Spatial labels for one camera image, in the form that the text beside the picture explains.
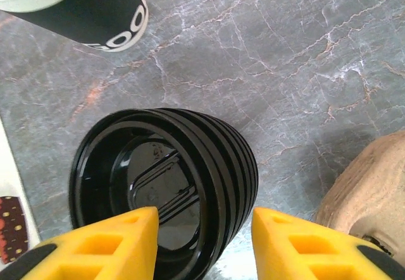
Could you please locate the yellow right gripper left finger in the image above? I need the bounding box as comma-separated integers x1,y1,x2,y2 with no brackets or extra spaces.
0,206,159,280

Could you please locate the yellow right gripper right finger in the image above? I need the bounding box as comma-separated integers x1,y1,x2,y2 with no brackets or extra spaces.
252,207,405,280

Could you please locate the brown pulp cup carrier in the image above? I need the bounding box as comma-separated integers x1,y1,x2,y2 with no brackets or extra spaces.
313,130,405,267

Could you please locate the white printed paper bag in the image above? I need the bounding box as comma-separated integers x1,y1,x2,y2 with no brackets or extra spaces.
0,115,42,265

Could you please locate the stack of black paper cups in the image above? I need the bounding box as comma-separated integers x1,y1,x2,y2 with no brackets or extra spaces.
0,0,149,52

